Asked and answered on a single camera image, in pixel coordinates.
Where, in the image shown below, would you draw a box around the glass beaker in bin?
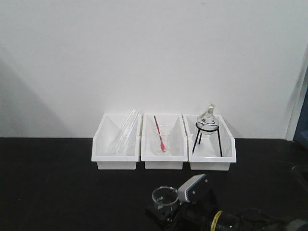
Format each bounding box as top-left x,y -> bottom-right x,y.
151,124 -> 171,155

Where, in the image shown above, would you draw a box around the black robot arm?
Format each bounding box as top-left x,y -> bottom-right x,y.
146,187 -> 308,231

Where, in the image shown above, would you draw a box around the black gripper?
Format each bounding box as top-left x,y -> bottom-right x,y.
145,189 -> 218,229

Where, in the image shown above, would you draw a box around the white middle storage bin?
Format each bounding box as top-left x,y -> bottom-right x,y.
141,114 -> 188,169

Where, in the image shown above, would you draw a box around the red stirring rod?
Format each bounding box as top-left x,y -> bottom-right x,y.
154,115 -> 166,153

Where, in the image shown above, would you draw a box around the glass alcohol lamp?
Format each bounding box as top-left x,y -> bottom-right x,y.
196,104 -> 219,135

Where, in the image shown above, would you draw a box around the clear glass beaker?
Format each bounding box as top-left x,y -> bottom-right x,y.
152,186 -> 179,212

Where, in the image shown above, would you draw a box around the white right storage bin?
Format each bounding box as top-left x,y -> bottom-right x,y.
182,114 -> 236,171

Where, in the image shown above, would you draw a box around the white storage bin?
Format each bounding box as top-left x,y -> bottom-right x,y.
182,114 -> 236,171
91,114 -> 142,170
141,114 -> 188,169

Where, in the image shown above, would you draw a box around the glass test tubes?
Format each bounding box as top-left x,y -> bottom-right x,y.
104,109 -> 140,155

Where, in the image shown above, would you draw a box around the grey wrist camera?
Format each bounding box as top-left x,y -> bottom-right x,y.
178,174 -> 210,203

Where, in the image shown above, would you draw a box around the white left storage bin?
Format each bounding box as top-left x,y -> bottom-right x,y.
91,114 -> 142,170

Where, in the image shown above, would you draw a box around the black wire tripod stand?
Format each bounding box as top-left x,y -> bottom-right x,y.
192,122 -> 223,157

